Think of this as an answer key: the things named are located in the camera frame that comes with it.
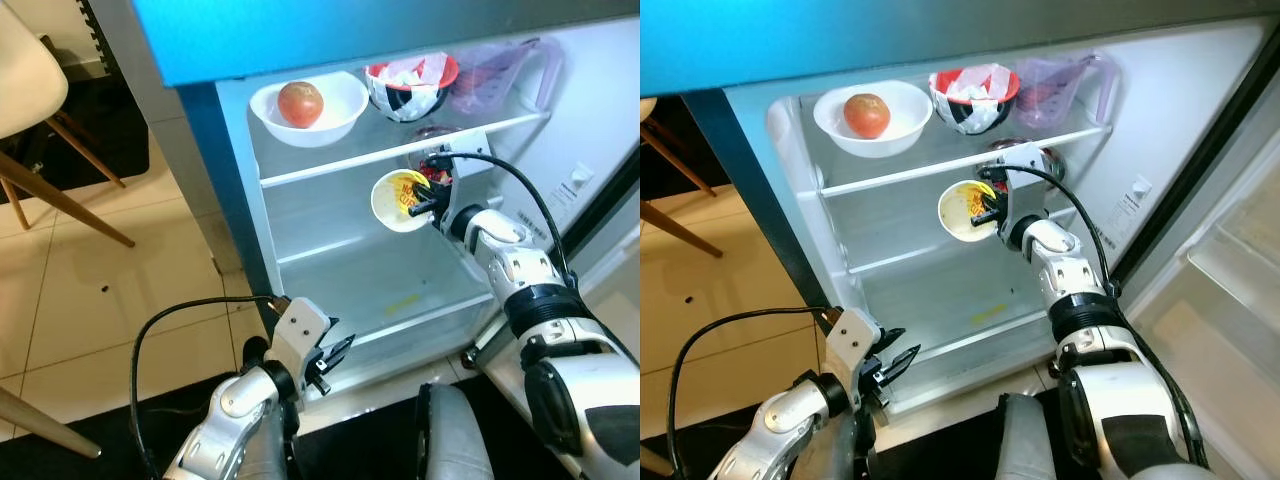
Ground white yellow noodle bowl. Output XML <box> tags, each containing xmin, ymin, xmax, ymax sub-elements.
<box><xmin>369</xmin><ymin>167</ymin><xmax>434</xmax><ymax>234</ymax></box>
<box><xmin>937</xmin><ymin>179</ymin><xmax>1002</xmax><ymax>245</ymax></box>

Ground glass fridge shelf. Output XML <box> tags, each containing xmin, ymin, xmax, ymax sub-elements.
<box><xmin>257</xmin><ymin>108</ymin><xmax>553</xmax><ymax>192</ymax></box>
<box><xmin>817</xmin><ymin>123</ymin><xmax>1114</xmax><ymax>200</ymax></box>

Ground white lined fridge door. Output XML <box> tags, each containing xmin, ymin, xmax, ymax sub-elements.
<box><xmin>575</xmin><ymin>150</ymin><xmax>641</xmax><ymax>353</ymax></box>
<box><xmin>1112</xmin><ymin>20</ymin><xmax>1280</xmax><ymax>480</ymax></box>

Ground grey fridge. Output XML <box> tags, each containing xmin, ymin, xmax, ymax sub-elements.
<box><xmin>128</xmin><ymin>0</ymin><xmax>641</xmax><ymax>401</ymax></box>
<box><xmin>640</xmin><ymin>0</ymin><xmax>1280</xmax><ymax>426</ymax></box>

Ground red black white bowl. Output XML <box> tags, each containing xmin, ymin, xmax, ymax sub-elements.
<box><xmin>364</xmin><ymin>52</ymin><xmax>462</xmax><ymax>124</ymax></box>
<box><xmin>927</xmin><ymin>62</ymin><xmax>1022</xmax><ymax>135</ymax></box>

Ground plain white bowl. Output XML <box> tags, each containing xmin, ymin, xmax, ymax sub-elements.
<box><xmin>811</xmin><ymin>79</ymin><xmax>934</xmax><ymax>160</ymax></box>
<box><xmin>249</xmin><ymin>71</ymin><xmax>370</xmax><ymax>150</ymax></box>

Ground purple clear measuring jug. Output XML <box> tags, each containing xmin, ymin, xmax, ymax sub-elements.
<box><xmin>448</xmin><ymin>37</ymin><xmax>564</xmax><ymax>117</ymax></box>
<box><xmin>1011</xmin><ymin>51</ymin><xmax>1120</xmax><ymax>130</ymax></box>

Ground grey robot right leg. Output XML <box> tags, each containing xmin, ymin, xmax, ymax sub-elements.
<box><xmin>993</xmin><ymin>392</ymin><xmax>1063</xmax><ymax>480</ymax></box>
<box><xmin>416</xmin><ymin>384</ymin><xmax>498</xmax><ymax>480</ymax></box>

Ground red tomato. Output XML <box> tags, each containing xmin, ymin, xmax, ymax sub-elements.
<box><xmin>276</xmin><ymin>81</ymin><xmax>326</xmax><ymax>130</ymax></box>
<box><xmin>842</xmin><ymin>91</ymin><xmax>892</xmax><ymax>140</ymax></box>

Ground white chair wooden legs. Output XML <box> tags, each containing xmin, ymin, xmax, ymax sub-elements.
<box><xmin>640</xmin><ymin>95</ymin><xmax>728</xmax><ymax>261</ymax></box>
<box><xmin>0</xmin><ymin>0</ymin><xmax>137</xmax><ymax>250</ymax></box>

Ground wooden furniture leg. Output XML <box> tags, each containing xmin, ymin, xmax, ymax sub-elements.
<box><xmin>0</xmin><ymin>384</ymin><xmax>103</xmax><ymax>461</ymax></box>

